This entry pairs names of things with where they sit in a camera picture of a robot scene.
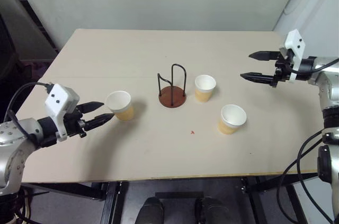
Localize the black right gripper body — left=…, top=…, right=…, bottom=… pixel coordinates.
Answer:
left=270, top=48, right=296, bottom=88

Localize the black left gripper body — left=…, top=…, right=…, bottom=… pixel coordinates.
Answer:
left=63, top=104, right=88, bottom=139

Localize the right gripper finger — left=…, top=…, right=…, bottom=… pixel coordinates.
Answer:
left=248, top=50, right=280, bottom=62
left=240, top=71, right=276, bottom=85

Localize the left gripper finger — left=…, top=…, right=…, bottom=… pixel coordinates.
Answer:
left=76, top=101, right=105, bottom=114
left=84, top=112, right=115, bottom=131

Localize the yellow white paper cup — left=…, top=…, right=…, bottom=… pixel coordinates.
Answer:
left=217, top=104, right=248, bottom=136
left=105, top=90, right=135, bottom=122
left=194, top=74, right=217, bottom=104

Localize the dark rounded shape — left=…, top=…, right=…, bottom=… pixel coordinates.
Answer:
left=136, top=196, right=165, bottom=224

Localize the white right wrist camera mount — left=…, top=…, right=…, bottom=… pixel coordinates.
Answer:
left=280, top=29, right=306, bottom=82

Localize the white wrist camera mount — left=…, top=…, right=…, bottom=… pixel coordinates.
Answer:
left=280, top=29, right=306, bottom=82
left=44, top=83, right=80, bottom=142

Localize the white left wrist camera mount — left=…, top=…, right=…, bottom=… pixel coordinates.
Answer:
left=44, top=83, right=80, bottom=142

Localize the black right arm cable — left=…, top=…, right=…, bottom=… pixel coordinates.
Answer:
left=291, top=58, right=339, bottom=74

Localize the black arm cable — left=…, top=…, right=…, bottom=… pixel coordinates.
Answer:
left=4, top=82, right=55, bottom=151
left=291, top=58, right=339, bottom=74

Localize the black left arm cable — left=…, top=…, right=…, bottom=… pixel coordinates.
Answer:
left=4, top=82, right=55, bottom=151

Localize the brown wire cup holder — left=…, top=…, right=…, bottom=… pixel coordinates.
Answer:
left=156, top=63, right=188, bottom=109

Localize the black metal table frame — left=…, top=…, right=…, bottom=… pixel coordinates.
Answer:
left=21, top=175, right=318, bottom=224

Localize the black loose cable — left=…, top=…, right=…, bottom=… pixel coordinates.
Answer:
left=276, top=128, right=338, bottom=224

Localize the black slanted wall rail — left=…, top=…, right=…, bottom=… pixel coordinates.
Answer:
left=2, top=0, right=60, bottom=56

